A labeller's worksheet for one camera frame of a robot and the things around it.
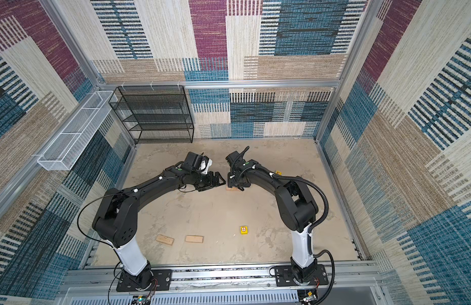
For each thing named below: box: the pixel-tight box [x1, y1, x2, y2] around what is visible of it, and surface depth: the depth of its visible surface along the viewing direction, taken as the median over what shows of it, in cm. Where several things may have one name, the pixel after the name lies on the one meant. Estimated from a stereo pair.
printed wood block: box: [156, 234, 175, 246], surface depth 85 cm
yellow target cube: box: [239, 226, 249, 236], surface depth 86 cm
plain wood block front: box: [184, 235, 204, 244], surface depth 85 cm
